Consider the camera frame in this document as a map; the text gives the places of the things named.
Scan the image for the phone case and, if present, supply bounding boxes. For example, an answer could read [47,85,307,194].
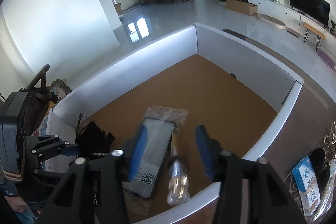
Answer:
[123,106,189,198]

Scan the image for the clear bottle with gold cap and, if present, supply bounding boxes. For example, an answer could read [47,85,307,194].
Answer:
[167,133,190,206]

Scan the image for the blue white medicine box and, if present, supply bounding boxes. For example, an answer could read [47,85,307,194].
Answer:
[291,156,321,217]

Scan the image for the black white woven hair band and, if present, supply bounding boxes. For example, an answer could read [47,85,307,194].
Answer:
[323,121,336,147]

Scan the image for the chopsticks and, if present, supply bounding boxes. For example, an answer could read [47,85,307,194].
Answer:
[313,176,335,223]

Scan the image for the person's left hand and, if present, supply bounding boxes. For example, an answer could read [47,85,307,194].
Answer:
[1,190,27,223]

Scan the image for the black pouch in box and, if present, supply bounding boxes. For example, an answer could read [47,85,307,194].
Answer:
[75,113,115,160]

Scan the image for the round floor mat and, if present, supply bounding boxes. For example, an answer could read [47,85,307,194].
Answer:
[256,14,286,30]

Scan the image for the brown cardboard box on floor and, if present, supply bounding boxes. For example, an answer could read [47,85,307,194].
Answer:
[226,0,258,16]

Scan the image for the white tv cabinet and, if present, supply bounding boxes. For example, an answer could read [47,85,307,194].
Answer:
[248,0,333,39]

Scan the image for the small wooden bench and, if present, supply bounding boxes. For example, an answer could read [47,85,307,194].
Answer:
[303,22,326,52]

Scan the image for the black television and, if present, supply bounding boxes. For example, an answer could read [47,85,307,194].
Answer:
[289,0,330,26]

